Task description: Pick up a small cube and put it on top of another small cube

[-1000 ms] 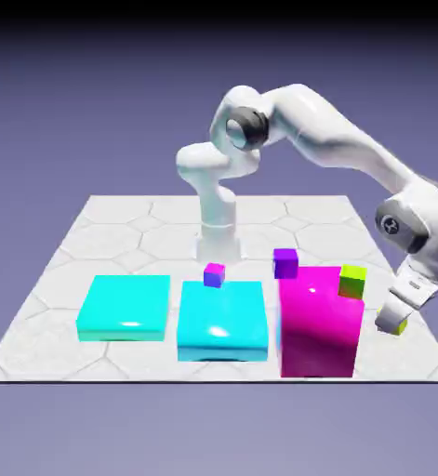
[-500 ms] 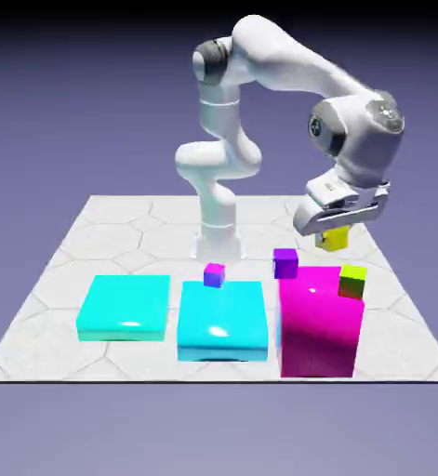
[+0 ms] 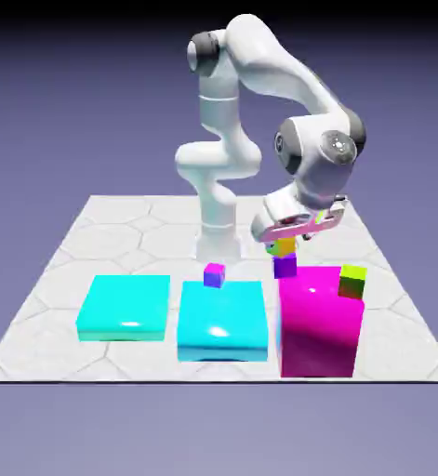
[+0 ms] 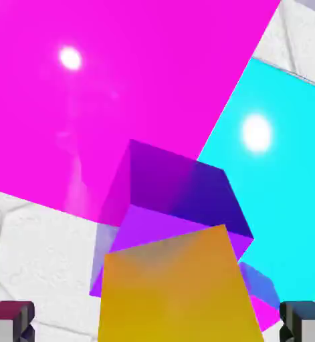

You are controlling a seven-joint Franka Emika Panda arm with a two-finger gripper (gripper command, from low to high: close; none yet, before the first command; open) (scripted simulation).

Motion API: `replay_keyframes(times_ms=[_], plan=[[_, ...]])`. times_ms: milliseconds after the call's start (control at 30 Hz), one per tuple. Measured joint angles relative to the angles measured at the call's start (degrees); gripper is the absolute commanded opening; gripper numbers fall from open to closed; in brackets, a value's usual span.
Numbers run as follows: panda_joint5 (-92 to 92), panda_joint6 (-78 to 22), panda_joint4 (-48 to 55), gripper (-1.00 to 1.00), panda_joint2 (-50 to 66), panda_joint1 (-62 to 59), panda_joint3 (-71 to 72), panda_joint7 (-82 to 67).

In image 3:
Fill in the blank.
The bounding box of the small yellow-green cube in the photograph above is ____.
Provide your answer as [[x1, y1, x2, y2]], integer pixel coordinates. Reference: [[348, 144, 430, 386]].
[[337, 264, 368, 301]]

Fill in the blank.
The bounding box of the large magenta box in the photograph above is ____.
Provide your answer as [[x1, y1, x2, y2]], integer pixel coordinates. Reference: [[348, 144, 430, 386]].
[[277, 265, 365, 379]]

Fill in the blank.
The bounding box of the small magenta cube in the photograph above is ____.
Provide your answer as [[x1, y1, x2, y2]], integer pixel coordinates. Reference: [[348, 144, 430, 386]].
[[203, 262, 227, 290]]

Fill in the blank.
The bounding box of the small purple cube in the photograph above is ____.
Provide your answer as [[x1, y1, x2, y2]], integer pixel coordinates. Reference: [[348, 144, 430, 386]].
[[272, 252, 299, 280]]

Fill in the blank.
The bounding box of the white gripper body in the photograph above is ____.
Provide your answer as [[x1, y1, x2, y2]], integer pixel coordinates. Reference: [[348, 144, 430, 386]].
[[250, 184, 351, 245]]

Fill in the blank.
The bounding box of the large cyan box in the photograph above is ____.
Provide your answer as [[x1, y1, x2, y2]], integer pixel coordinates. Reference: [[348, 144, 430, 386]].
[[176, 280, 270, 363], [75, 274, 172, 343]]

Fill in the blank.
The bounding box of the small orange cube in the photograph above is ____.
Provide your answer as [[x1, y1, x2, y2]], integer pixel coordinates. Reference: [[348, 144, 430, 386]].
[[265, 237, 297, 258]]

